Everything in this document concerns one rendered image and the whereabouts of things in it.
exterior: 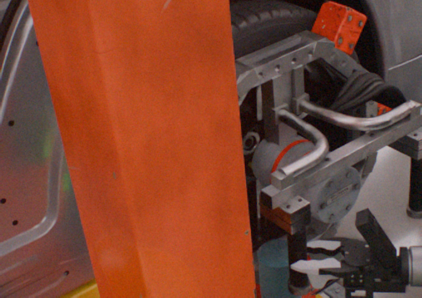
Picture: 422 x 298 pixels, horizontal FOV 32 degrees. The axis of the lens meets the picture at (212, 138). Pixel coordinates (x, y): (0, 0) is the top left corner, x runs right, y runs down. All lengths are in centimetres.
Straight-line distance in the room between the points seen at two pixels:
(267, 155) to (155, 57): 85
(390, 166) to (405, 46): 128
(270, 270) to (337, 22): 53
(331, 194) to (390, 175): 159
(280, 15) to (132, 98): 85
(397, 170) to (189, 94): 237
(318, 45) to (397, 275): 48
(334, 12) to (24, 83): 66
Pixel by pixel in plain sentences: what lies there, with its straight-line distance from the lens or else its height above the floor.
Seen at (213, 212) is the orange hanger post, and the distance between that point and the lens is 88.
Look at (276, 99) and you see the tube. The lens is 148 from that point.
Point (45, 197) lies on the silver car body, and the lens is 142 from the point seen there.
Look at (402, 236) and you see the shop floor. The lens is 277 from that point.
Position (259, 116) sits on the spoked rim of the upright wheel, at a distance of 163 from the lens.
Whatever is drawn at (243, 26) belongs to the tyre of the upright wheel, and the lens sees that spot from 149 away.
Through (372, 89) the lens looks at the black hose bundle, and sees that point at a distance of 152.
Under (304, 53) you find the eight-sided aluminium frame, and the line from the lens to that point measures 151.
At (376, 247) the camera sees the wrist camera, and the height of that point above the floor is 87.
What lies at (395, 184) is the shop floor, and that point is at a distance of 303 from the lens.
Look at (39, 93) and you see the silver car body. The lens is 133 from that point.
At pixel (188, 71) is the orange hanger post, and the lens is 77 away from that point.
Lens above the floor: 175
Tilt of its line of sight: 31 degrees down
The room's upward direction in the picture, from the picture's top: 7 degrees counter-clockwise
